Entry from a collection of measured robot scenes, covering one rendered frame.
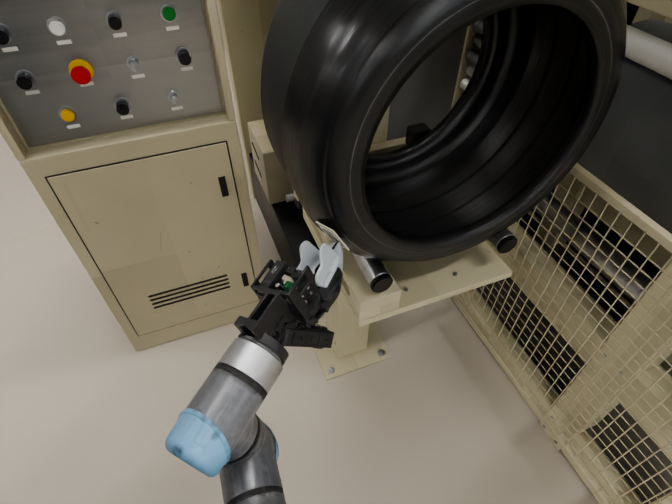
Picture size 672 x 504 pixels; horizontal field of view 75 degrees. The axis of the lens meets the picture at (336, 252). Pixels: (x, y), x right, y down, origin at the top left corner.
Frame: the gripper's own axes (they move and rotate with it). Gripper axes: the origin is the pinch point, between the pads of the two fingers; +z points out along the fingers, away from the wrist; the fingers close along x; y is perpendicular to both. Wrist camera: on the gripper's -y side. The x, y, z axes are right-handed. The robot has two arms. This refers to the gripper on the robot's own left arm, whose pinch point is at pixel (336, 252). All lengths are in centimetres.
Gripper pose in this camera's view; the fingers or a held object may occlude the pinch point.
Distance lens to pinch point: 69.8
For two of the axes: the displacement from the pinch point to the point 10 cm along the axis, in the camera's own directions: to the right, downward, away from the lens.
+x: -8.1, -1.1, 5.7
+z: 4.6, -7.2, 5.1
